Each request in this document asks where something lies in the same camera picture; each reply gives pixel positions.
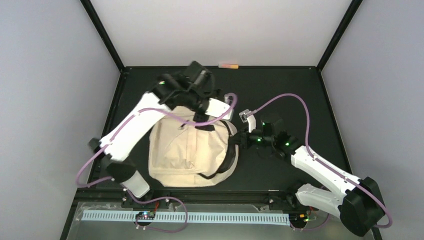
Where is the beige canvas backpack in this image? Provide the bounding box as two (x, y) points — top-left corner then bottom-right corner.
(148, 116), (239, 188)

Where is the orange highlighter pen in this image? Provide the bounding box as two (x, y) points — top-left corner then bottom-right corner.
(218, 63), (239, 69)

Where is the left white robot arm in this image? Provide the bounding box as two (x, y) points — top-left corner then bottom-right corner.
(92, 61), (233, 198)

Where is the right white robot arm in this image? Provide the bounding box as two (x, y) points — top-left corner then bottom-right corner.
(233, 109), (385, 237)

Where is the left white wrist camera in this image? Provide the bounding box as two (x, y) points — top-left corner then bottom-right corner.
(205, 98), (234, 121)

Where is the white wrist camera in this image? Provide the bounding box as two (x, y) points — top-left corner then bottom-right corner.
(238, 109), (257, 133)
(205, 98), (234, 121)

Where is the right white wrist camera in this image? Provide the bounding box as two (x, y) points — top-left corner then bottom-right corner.
(238, 109), (257, 133)

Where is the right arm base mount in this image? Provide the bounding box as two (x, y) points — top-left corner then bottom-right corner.
(265, 191), (318, 213)

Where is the light blue slotted cable duct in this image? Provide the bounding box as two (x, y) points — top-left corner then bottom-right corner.
(80, 210), (290, 226)

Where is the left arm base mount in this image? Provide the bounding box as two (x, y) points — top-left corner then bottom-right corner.
(121, 190), (173, 211)

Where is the black frame post left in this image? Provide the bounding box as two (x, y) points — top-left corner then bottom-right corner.
(80, 0), (125, 72)

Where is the black frame post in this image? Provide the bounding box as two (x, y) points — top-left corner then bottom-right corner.
(316, 0), (363, 73)
(80, 0), (125, 72)

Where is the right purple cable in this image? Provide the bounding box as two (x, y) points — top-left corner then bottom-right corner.
(246, 93), (394, 232)

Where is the black frame post right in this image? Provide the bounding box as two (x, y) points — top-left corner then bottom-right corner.
(316, 0), (363, 73)

